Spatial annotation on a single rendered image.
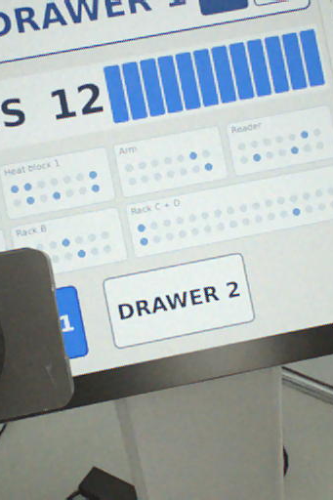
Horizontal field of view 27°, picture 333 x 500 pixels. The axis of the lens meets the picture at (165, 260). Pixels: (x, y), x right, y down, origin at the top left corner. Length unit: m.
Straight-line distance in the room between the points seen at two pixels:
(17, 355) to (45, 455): 1.39
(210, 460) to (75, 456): 0.96
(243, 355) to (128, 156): 0.15
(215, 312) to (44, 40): 0.21
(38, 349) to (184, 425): 0.39
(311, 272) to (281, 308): 0.03
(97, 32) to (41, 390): 0.26
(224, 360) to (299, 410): 1.22
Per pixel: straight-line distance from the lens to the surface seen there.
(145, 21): 0.48
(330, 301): 0.46
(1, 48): 0.48
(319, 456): 1.59
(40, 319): 0.28
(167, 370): 0.45
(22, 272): 0.28
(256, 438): 0.70
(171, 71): 0.47
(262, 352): 0.45
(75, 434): 1.69
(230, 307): 0.45
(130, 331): 0.44
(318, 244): 0.46
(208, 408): 0.65
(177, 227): 0.45
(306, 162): 0.46
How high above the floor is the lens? 1.30
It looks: 38 degrees down
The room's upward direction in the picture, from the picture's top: 8 degrees counter-clockwise
